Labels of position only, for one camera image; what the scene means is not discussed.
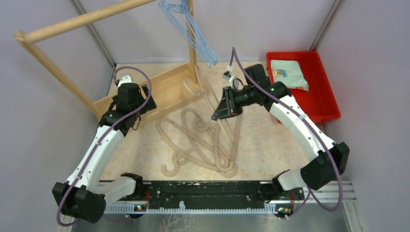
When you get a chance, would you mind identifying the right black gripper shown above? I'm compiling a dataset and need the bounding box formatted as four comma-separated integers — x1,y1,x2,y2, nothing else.
212,86,256,121

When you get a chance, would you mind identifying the beige plastic hanger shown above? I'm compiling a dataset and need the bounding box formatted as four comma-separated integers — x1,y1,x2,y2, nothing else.
156,117,217,177
213,116,243,178
181,108,217,132
183,65,234,145

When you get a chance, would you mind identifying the blue wire hanger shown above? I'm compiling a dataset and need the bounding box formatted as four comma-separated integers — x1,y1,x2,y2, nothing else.
159,0,209,68
161,0,212,66
180,0,218,68
166,0,217,65

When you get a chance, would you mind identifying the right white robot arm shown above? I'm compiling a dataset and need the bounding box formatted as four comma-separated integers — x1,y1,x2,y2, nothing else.
211,64,350,199

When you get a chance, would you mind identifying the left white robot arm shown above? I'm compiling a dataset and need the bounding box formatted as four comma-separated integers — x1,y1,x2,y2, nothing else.
52,76,157,226

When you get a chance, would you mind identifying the wooden clothes rack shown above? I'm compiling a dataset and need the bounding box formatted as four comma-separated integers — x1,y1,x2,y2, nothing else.
14,0,200,123

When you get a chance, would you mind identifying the folded light green cloth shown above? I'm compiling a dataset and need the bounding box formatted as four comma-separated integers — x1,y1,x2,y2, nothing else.
270,59,309,91

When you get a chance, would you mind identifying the red plastic bin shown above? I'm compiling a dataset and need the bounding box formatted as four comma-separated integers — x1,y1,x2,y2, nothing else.
266,51,341,123

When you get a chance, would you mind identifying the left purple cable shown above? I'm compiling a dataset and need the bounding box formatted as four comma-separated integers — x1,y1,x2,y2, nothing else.
57,66,152,227

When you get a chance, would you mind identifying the purple cable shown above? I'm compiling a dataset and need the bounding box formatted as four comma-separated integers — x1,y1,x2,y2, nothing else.
231,47,344,220
57,66,152,227

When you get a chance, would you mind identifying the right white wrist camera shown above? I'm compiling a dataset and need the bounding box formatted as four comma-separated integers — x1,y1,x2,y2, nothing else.
222,65,240,89

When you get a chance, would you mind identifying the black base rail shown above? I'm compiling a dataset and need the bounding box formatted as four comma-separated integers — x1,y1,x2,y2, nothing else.
102,180,305,212

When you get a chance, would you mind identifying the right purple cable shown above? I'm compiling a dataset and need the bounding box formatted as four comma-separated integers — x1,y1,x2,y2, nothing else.
231,47,344,220

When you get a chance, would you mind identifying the white cable duct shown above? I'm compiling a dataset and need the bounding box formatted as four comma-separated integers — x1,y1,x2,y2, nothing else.
104,203,279,215

